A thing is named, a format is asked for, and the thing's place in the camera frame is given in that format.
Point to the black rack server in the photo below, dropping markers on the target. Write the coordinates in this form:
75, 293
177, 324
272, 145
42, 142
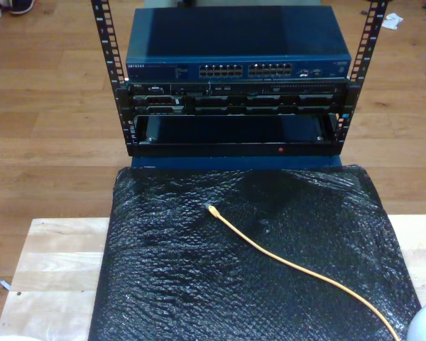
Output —
234, 103

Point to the black bubble mat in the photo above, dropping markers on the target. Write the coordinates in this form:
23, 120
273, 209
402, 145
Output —
199, 284

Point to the white crumpled paper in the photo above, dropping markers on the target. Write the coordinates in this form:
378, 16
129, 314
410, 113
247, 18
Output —
392, 22

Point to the blue metal base plate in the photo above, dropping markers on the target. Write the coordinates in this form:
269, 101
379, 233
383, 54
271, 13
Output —
199, 162

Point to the blue network switch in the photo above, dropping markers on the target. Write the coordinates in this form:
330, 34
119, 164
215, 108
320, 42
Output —
234, 35

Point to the black perforated rack post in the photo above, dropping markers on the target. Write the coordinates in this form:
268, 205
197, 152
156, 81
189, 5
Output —
108, 42
367, 39

